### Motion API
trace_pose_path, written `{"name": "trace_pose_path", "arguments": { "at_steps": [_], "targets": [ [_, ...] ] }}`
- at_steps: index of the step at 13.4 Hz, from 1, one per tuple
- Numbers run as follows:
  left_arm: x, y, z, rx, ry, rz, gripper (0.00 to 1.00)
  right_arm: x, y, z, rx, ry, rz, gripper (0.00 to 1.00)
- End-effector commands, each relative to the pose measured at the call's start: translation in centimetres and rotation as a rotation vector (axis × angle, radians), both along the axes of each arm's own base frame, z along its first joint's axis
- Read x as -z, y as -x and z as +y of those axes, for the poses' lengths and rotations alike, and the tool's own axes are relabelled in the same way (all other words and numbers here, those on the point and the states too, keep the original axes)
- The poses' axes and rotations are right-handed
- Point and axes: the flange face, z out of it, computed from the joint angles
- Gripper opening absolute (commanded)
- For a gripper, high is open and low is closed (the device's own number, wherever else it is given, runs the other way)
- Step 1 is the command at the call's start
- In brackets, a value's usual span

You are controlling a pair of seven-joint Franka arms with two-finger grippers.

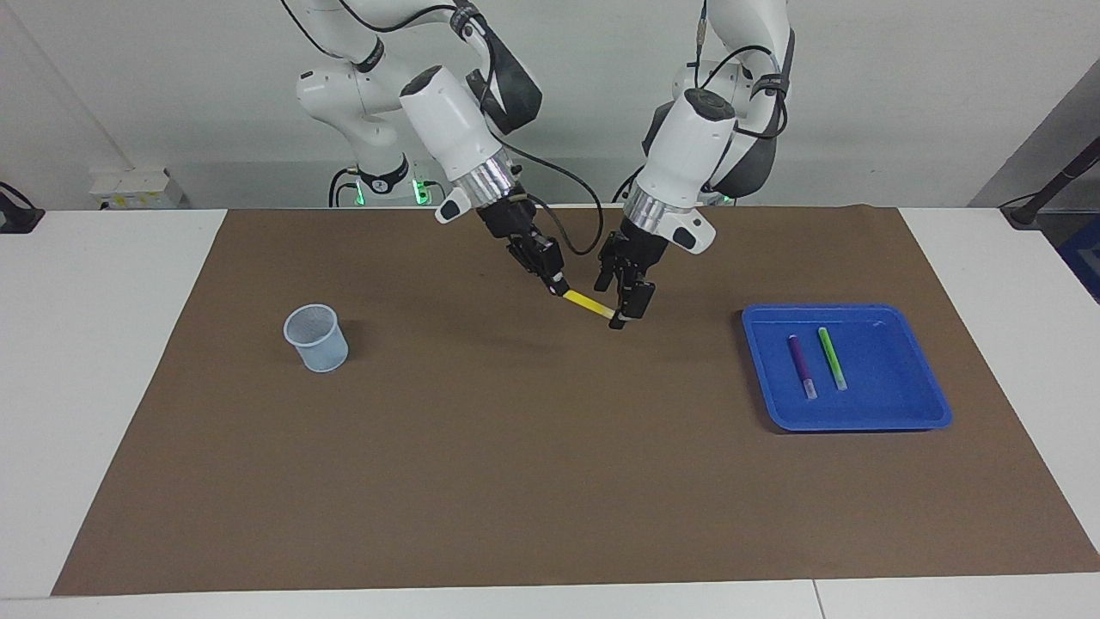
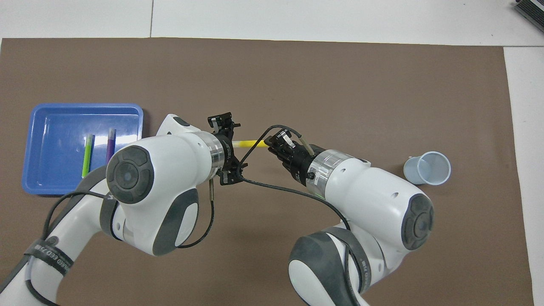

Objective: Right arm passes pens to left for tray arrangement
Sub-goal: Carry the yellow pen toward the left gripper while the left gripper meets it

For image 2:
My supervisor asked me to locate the brown table mat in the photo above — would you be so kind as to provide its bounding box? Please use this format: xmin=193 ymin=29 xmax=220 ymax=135
xmin=0 ymin=37 xmax=535 ymax=306

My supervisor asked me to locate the dark ribbed device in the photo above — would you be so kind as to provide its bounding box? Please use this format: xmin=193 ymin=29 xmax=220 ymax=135
xmin=513 ymin=0 xmax=544 ymax=23

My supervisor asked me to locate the light blue pen cup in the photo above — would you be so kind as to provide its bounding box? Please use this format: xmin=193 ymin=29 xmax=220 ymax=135
xmin=403 ymin=151 xmax=451 ymax=186

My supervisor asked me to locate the blue plastic tray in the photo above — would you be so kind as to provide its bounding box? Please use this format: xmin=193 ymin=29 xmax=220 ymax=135
xmin=22 ymin=103 xmax=144 ymax=196

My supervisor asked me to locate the purple marker pen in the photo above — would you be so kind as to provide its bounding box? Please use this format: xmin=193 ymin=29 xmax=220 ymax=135
xmin=106 ymin=128 xmax=117 ymax=164

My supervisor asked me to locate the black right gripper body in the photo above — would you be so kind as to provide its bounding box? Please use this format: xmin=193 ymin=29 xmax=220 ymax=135
xmin=285 ymin=147 xmax=317 ymax=185

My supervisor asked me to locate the green marker pen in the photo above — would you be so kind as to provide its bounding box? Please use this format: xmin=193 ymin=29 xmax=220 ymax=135
xmin=81 ymin=134 xmax=95 ymax=179

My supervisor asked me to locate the yellow marker pen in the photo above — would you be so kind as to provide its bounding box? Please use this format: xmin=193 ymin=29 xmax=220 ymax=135
xmin=232 ymin=139 xmax=270 ymax=148

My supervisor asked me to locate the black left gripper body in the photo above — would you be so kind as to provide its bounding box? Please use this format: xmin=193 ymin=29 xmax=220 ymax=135
xmin=216 ymin=129 xmax=239 ymax=174

